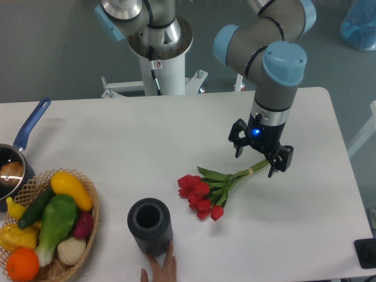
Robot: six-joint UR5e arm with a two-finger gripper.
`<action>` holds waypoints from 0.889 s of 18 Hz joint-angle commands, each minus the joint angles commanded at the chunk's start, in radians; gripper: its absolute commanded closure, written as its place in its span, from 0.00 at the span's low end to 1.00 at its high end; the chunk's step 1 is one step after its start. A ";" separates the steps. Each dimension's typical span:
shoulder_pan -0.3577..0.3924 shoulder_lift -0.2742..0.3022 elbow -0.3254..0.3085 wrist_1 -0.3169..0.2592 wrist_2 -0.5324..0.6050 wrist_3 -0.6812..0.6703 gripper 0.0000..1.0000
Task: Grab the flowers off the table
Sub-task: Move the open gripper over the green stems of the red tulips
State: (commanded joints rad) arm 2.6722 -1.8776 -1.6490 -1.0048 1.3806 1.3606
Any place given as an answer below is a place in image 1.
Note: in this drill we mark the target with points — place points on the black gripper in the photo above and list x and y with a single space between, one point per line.
263 134

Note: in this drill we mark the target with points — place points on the red tulip bouquet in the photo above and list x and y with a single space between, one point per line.
207 193

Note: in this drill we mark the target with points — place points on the dark grey ribbed vase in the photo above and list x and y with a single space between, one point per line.
149 222

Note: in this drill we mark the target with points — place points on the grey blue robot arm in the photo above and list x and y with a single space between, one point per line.
265 54

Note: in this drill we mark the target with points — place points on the bare human hand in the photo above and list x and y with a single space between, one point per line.
168 271

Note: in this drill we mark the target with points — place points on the black device at edge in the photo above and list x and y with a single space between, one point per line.
365 250

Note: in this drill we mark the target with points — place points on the purple red radish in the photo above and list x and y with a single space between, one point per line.
84 226

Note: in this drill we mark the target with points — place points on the yellow squash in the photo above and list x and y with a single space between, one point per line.
66 183

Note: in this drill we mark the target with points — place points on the green bok choy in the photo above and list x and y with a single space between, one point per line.
58 219

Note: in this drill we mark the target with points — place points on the white garlic bulb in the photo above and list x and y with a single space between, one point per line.
71 250

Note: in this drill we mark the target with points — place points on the woven wicker basket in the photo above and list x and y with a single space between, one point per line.
56 270

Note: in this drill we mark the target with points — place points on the dark green cucumber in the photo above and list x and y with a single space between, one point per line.
34 211

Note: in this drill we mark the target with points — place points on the brown bread roll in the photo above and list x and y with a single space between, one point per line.
12 173

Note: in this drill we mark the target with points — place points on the small yellow banana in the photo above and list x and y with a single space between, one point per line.
15 210

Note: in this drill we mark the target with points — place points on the yellow bell pepper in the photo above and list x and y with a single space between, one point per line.
13 238

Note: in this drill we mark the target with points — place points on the orange fruit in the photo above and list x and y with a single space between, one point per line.
22 265

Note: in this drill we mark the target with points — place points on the white frame bar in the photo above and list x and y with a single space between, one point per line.
367 130

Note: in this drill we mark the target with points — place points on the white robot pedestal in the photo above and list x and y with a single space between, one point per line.
162 60

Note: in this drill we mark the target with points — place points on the blue handled saucepan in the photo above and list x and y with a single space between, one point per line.
14 152

